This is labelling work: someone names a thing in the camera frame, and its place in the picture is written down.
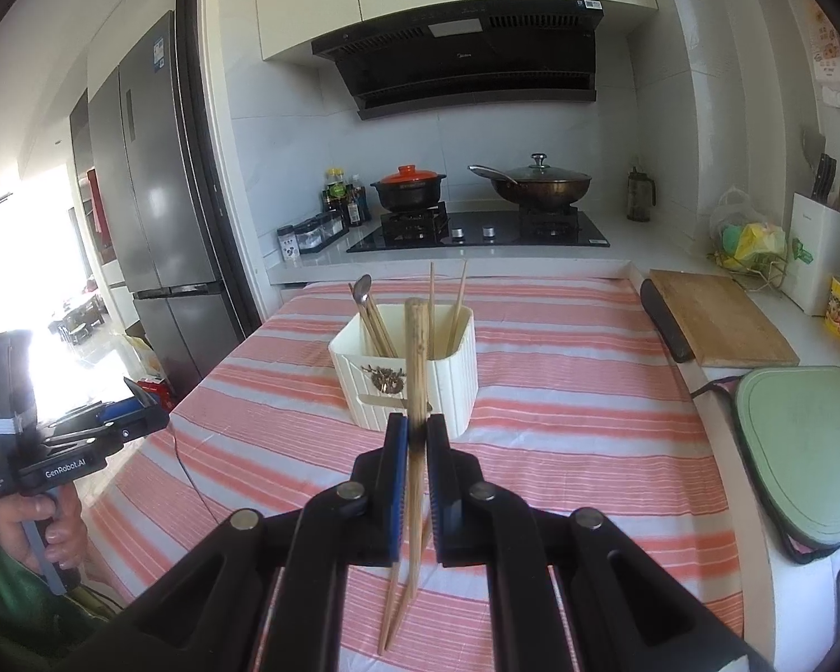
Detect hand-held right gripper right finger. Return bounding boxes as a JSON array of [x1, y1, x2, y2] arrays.
[[426, 414, 771, 672]]

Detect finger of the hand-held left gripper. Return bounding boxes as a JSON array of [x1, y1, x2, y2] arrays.
[[104, 378, 162, 422], [108, 412, 171, 446]]

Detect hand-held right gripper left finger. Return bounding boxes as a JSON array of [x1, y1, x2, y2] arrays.
[[105, 413, 410, 672]]

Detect wooden chopstick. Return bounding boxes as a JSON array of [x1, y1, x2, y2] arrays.
[[386, 297, 430, 651], [361, 300, 386, 358], [367, 297, 393, 360], [445, 260, 469, 352], [378, 434, 421, 657], [374, 301, 400, 360]]

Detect cream utensil holder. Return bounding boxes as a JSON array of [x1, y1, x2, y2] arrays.
[[329, 303, 478, 435]]

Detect metal spoon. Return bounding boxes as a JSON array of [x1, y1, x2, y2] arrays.
[[348, 280, 375, 337], [357, 274, 386, 351]]

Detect person's left forearm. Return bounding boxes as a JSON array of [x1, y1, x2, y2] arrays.
[[0, 546, 123, 672]]

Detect person's left hand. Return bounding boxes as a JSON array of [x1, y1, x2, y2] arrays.
[[0, 488, 89, 571]]

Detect red box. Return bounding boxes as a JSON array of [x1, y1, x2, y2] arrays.
[[136, 376, 178, 413]]

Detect pink striped tablecloth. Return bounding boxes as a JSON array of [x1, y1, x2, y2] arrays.
[[84, 276, 746, 672]]

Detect grey refrigerator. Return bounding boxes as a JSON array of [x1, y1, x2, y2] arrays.
[[87, 10, 246, 400]]

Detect condiment bottles group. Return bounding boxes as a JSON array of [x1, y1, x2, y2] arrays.
[[276, 212, 347, 260]]

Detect black gas cooktop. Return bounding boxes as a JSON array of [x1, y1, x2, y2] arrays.
[[346, 203, 612, 253]]

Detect dark sauce bottle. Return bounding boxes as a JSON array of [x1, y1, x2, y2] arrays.
[[346, 174, 368, 227]]

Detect black clay pot orange lid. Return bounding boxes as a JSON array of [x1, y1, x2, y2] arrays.
[[371, 165, 447, 212]]

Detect white kitchen counter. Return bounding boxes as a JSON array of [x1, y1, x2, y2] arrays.
[[266, 213, 840, 672]]

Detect dark wok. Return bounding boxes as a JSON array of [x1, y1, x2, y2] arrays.
[[488, 178, 592, 209]]

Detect wooden cutting board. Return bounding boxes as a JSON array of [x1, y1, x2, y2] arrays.
[[648, 269, 801, 369]]

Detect glass wok lid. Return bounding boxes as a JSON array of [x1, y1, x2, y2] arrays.
[[497, 152, 585, 186]]

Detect glass jug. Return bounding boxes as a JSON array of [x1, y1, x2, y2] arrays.
[[626, 166, 655, 223]]

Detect green cutting board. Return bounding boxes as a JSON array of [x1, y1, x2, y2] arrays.
[[693, 365, 840, 564]]

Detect plastic bag of vegetables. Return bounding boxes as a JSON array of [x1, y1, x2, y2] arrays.
[[709, 185, 791, 274]]

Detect black range hood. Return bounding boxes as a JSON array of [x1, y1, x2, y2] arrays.
[[311, 0, 598, 120]]

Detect white knife block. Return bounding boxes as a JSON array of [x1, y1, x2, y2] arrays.
[[790, 196, 840, 318]]

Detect black cable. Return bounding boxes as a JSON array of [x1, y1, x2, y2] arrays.
[[166, 420, 214, 514]]

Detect dark door frame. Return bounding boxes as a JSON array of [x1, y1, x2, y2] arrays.
[[175, 0, 263, 344]]

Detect black handled knives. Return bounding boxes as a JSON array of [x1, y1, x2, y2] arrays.
[[810, 152, 839, 206]]

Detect wall poster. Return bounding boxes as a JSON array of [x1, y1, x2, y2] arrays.
[[808, 0, 840, 111]]

